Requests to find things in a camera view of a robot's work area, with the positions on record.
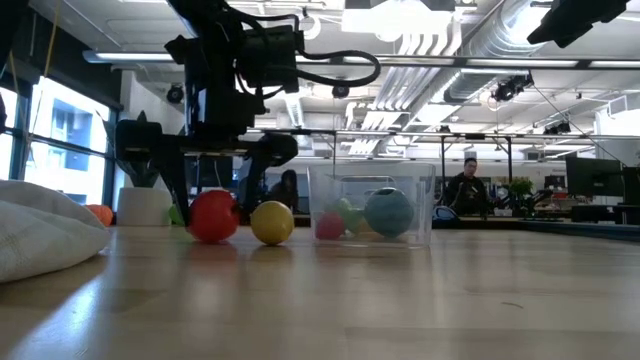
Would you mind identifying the long ceiling light strip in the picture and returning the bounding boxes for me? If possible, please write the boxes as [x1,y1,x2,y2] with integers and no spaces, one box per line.
[82,49,640,70]

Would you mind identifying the white ceiling light panel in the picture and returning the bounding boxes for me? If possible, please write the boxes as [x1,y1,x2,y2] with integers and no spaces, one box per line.
[342,0,457,37]

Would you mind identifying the green office plant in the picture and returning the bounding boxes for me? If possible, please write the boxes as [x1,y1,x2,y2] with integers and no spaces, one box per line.
[508,176,535,199]

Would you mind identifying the blue round object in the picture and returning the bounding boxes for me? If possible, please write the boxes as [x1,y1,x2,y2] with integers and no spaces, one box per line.
[432,205,459,224]

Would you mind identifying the black aluminium table frame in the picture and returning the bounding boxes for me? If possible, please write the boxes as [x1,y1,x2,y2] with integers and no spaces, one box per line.
[294,212,640,245]

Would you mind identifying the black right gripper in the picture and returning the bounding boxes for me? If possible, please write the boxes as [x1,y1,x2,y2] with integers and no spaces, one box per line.
[526,0,632,50]

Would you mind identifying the clear plastic container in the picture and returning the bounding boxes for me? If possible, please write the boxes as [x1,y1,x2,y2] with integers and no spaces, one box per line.
[306,163,437,250]

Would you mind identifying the red toy strawberry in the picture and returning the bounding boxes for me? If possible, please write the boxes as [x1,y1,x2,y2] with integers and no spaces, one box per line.
[314,211,346,241]

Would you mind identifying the ridged green toy starfruit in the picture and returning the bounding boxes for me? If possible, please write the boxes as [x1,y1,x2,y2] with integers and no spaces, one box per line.
[332,197,367,235]

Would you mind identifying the large window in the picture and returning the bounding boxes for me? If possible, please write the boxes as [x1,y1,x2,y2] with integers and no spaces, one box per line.
[0,74,119,206]

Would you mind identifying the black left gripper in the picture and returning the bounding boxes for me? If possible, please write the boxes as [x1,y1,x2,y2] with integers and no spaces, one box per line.
[115,91,300,227]

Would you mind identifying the striped toy watermelon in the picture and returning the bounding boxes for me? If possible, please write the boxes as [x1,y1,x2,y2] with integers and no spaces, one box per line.
[363,187,415,239]

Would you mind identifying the white hanging ring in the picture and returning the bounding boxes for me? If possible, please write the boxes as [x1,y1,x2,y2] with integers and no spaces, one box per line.
[302,13,322,41]

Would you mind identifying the person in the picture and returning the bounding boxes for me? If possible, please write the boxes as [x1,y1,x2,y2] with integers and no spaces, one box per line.
[444,157,490,217]
[269,168,301,212]

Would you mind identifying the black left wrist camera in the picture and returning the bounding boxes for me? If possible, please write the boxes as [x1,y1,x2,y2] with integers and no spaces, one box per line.
[238,25,301,94]

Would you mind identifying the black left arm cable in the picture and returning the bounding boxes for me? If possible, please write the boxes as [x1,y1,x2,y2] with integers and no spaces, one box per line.
[294,48,383,90]

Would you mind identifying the white plaid cloth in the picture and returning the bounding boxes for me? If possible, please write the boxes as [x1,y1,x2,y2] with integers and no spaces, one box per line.
[0,179,111,285]

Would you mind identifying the snake plant in white pot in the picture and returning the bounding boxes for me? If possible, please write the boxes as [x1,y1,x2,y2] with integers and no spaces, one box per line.
[115,110,174,227]

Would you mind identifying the large black monitor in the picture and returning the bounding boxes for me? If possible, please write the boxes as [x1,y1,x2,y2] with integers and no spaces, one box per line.
[565,157,624,206]

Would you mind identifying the orange toy fruit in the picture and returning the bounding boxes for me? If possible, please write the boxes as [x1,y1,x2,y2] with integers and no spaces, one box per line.
[84,203,115,227]

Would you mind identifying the silver ventilation duct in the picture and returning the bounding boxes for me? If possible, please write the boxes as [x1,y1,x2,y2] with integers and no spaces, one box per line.
[442,0,556,104]

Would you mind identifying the black desk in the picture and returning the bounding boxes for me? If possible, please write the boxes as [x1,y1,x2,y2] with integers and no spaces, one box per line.
[570,203,640,226]

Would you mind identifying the black rig camera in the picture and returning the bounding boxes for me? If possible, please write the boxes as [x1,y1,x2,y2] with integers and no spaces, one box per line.
[491,72,535,104]

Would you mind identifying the yellow toy lemon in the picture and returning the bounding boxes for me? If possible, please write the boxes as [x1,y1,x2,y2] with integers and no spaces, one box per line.
[250,200,295,246]

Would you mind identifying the red toy tomato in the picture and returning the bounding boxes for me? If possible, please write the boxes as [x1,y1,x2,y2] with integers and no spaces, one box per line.
[187,189,241,245]

